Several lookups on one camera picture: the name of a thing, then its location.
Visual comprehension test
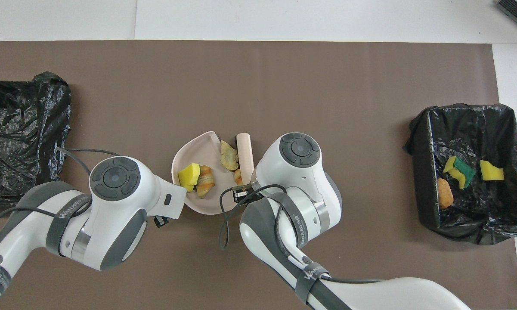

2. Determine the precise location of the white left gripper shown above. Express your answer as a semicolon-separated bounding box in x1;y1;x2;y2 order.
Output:
154;174;186;229

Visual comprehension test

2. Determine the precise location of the beige plastic dustpan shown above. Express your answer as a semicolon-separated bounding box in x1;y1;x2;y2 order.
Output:
171;131;244;215

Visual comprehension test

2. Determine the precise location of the pale food piece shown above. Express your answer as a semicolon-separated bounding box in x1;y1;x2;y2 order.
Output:
220;140;239;171

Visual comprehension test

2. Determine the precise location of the beige brush with black bristles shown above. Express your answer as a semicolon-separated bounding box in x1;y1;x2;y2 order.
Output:
230;133;255;186

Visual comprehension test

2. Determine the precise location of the rounded yellow sponge piece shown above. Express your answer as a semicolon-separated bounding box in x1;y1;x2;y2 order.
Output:
178;163;201;192

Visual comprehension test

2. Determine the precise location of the brown fried croquette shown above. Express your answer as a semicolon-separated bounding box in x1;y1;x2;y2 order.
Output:
437;178;454;210

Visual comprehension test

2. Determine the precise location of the notched yellow sponge piece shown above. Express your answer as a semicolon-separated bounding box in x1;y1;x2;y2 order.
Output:
443;156;477;190

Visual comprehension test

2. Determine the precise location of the wedge yellow sponge piece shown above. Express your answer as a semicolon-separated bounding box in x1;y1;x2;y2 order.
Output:
480;160;505;181

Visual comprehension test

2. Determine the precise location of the black bag lined bin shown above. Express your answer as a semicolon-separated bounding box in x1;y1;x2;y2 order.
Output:
0;71;72;206
403;103;517;246

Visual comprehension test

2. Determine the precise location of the brown paper table mat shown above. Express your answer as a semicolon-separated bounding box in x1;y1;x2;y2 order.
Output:
0;40;517;310

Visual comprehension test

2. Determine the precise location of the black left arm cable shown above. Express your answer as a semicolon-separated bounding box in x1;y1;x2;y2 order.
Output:
0;148;120;259

